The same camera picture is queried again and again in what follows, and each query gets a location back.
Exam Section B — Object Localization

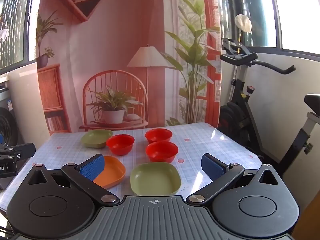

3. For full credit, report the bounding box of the blue plaid tablecloth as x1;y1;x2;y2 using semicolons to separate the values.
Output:
0;123;262;217

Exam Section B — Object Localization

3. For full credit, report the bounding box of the white hanging cloth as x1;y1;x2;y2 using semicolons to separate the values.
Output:
0;21;10;41

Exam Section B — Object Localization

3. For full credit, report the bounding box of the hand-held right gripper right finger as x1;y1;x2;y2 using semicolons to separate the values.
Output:
186;153;285;204

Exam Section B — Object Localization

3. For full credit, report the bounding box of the green plate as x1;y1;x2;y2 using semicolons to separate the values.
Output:
130;162;181;196
80;129;113;148

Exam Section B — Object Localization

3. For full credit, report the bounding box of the red bowl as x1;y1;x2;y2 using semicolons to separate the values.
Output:
146;141;179;163
106;134;135;156
145;128;173;145

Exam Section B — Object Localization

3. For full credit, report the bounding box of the black exercise bike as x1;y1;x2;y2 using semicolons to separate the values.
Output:
217;37;320;178

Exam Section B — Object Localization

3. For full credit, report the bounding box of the orange plate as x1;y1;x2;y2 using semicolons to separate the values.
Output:
93;156;126;189

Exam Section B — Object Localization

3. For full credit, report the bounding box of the white board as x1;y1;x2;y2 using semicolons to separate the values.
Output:
7;69;50;145

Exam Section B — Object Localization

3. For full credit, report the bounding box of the printed room backdrop cloth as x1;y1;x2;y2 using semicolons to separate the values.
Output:
36;0;222;134

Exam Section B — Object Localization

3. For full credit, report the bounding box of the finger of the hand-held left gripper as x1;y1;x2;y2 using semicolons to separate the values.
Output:
0;143;36;161

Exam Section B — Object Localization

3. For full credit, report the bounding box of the white bag on pole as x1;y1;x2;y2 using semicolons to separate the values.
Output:
234;14;253;33

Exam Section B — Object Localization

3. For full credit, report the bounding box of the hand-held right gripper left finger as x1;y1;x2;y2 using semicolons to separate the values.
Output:
26;154;120;205

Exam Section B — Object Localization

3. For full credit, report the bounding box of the washing machine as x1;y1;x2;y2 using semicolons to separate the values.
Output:
0;81;20;153

